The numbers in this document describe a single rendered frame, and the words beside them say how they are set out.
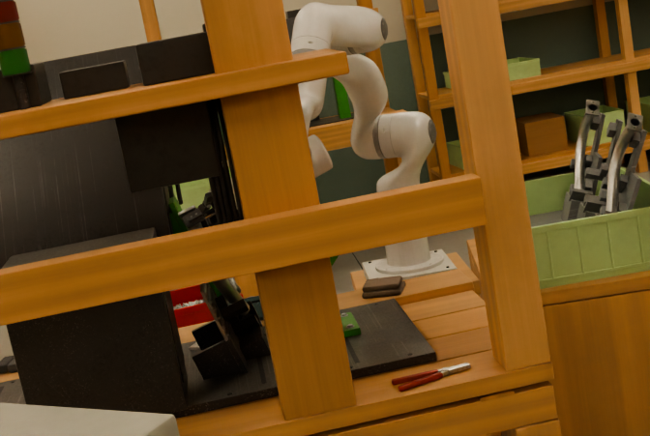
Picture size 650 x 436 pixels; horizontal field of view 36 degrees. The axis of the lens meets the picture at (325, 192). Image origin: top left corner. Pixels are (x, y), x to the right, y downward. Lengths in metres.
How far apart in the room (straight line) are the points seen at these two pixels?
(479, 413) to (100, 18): 6.07
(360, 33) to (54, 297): 0.99
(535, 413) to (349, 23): 0.98
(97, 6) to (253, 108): 5.96
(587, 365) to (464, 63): 1.19
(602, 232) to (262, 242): 1.21
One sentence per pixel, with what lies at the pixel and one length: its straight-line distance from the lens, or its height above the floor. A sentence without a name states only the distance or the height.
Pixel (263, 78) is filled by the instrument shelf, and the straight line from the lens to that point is 1.76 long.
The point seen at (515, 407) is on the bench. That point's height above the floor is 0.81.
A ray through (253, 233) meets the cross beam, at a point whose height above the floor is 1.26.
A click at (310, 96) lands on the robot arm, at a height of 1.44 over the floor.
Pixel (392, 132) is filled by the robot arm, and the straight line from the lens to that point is 2.69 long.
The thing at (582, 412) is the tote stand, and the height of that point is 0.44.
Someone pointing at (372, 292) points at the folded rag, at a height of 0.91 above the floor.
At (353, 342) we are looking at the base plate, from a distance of 2.23.
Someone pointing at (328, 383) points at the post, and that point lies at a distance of 1.93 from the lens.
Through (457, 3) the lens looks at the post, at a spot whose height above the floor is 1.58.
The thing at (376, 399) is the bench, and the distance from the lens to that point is 1.96.
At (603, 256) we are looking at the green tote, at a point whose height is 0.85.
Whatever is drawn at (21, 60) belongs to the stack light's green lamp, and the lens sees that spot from 1.85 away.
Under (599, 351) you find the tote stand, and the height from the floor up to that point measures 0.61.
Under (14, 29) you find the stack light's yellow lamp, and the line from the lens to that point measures 1.85.
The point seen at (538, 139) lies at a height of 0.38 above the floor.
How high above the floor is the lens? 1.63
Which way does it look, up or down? 10 degrees down
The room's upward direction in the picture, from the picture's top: 10 degrees counter-clockwise
